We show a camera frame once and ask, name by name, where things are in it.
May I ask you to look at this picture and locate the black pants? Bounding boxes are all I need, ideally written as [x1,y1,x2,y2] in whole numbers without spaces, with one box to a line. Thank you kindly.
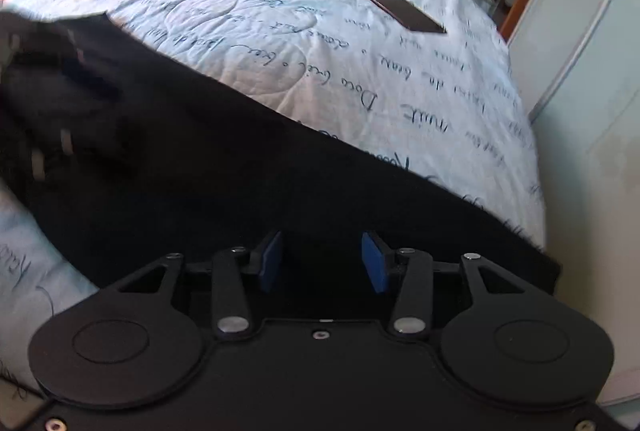
[1,13,561,319]

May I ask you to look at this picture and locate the white script-print bed quilt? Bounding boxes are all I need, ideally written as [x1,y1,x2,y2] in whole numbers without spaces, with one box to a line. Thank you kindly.
[1,0,544,387]

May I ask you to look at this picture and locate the white wardrobe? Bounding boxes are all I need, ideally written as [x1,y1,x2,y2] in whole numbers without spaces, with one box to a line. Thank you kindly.
[510,0,639,405]

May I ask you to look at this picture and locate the black smartphone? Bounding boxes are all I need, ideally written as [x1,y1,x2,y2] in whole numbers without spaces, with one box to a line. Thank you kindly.
[369,0,447,34]

